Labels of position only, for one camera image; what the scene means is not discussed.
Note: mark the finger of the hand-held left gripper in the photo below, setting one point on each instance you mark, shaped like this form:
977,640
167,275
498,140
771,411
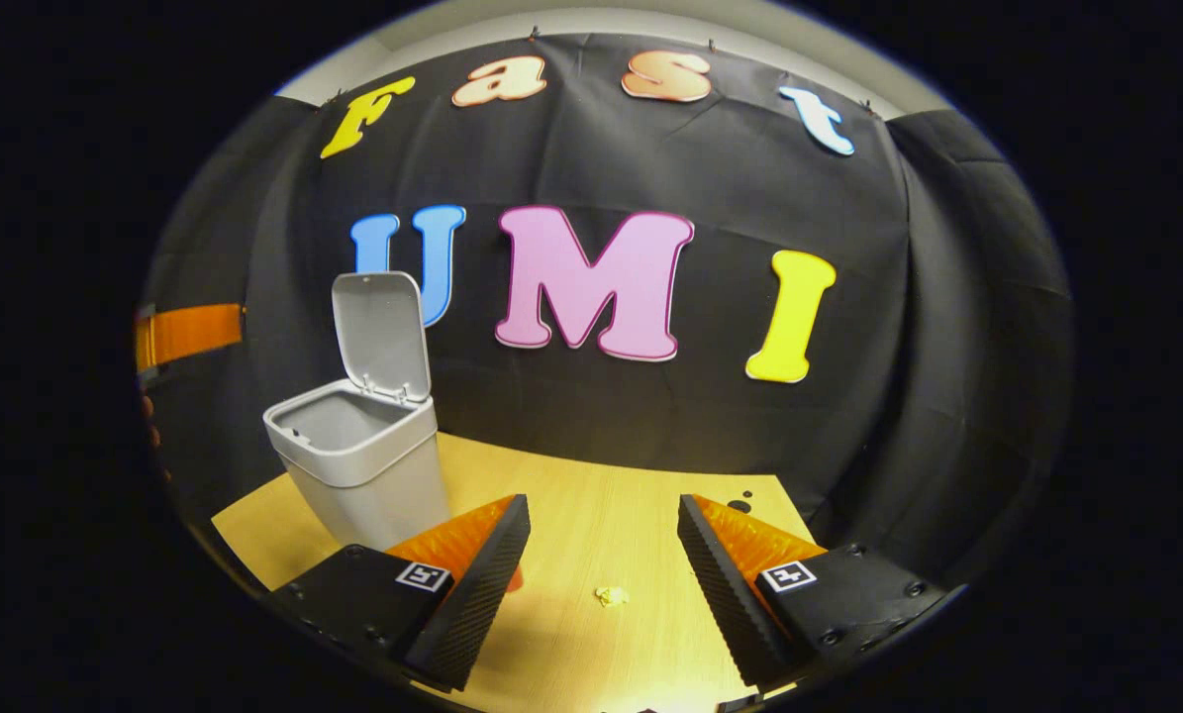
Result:
190,332

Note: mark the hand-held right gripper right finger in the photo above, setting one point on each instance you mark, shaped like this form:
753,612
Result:
720,594

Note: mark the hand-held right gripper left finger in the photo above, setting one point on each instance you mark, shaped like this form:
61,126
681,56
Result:
482,584

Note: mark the yellow paper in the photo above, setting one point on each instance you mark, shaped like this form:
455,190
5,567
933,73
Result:
612,596

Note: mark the white desktop garbage bin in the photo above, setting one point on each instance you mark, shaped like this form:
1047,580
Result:
363,465

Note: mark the wooden desktop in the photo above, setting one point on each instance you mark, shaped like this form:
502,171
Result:
601,515

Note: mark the black backdrop cloth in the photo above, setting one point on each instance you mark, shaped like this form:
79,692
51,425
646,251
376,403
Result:
710,168

